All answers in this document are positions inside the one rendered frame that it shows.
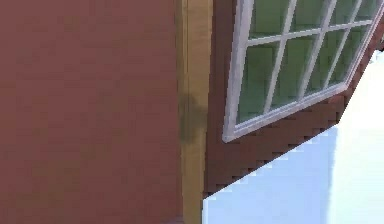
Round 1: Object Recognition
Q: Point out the white framed window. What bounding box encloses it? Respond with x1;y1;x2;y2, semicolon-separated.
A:
221;0;384;144

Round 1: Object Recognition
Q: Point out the yellow wooden door frame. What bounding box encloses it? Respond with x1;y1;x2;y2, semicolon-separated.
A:
175;0;214;224

